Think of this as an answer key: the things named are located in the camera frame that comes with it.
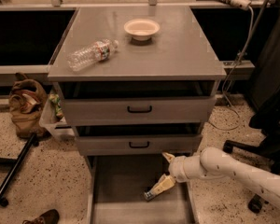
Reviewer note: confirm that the grey drawer cabinet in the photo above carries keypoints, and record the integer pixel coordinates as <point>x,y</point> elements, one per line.
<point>136,82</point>

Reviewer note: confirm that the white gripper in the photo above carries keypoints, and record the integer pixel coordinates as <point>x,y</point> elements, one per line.
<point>177,170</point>

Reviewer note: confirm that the brown canvas bag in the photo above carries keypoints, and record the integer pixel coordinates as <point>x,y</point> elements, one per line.
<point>26,102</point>

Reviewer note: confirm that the clear plastic bin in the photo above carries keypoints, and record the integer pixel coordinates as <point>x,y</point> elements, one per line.
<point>58,128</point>

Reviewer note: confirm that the grey drawer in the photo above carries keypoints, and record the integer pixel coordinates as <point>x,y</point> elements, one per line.
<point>86,103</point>
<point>118,187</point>
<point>138,139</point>

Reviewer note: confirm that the black metal stand leg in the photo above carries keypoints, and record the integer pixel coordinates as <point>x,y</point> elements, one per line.
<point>15,165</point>

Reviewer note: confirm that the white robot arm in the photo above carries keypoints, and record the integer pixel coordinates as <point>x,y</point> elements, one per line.
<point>213,163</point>

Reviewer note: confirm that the top grey drawer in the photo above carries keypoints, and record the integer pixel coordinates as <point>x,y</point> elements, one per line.
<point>86,103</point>

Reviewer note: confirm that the white paper bowl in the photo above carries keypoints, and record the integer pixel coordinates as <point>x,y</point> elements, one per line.
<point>141,29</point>

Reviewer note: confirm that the black office chair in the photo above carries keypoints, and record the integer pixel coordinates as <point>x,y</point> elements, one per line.
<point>270,140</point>

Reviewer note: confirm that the clear plastic water bottle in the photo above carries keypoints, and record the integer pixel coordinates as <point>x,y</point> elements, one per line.
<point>99,51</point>

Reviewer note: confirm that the middle grey drawer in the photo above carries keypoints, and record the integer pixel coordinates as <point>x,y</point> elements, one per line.
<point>138,139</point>

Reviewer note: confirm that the brown shoe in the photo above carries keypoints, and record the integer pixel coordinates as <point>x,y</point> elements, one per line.
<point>50,217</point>

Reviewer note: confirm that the bottom grey drawer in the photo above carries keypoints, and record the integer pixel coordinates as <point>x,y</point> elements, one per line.
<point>118,187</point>

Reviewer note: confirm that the green snack packet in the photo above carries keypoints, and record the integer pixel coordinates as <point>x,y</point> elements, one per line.
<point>55,100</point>

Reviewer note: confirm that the blue silver redbull can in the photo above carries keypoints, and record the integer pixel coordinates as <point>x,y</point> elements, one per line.
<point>149,195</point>

